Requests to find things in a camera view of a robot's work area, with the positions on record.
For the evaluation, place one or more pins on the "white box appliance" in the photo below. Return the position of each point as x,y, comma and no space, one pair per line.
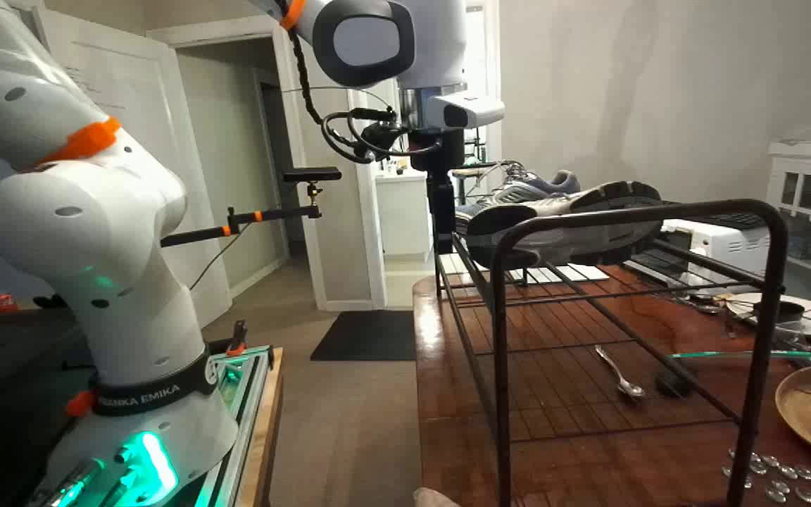
716,242

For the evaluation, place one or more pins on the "white plate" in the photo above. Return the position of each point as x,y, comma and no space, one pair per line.
761,312

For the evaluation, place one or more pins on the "white paper sheets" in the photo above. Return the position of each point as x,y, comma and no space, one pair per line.
557,274

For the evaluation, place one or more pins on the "small red object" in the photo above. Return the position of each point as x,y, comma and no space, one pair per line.
0,302

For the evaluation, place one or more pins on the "clear glass bead cluster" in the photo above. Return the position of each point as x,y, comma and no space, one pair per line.
779,474

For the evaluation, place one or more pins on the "green lit robot mounting base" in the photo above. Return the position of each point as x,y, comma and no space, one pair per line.
240,385

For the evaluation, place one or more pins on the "white dresser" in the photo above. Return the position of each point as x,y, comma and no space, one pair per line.
405,215

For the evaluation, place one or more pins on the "black door mat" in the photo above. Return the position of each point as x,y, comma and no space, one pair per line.
365,336

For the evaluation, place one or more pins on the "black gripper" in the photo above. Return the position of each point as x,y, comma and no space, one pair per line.
437,150

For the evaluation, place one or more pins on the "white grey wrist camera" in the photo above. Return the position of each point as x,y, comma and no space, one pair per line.
465,112

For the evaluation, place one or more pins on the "white glass door cabinet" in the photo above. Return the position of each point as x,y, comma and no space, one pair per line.
800,159

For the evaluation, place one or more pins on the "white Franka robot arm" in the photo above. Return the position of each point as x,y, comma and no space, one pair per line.
76,226

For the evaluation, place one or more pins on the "blue grey mesh sneaker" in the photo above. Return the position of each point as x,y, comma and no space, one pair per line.
564,226
535,185

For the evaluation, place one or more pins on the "black orange camera stand arm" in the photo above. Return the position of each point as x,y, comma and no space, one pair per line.
237,223

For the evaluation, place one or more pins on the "white panel door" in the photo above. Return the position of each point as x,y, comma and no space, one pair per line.
338,235
154,102

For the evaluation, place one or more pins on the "silver metal spoon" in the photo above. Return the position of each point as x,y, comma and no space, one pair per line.
621,377

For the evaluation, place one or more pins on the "black metal shoe rack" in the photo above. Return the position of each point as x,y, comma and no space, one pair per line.
503,312

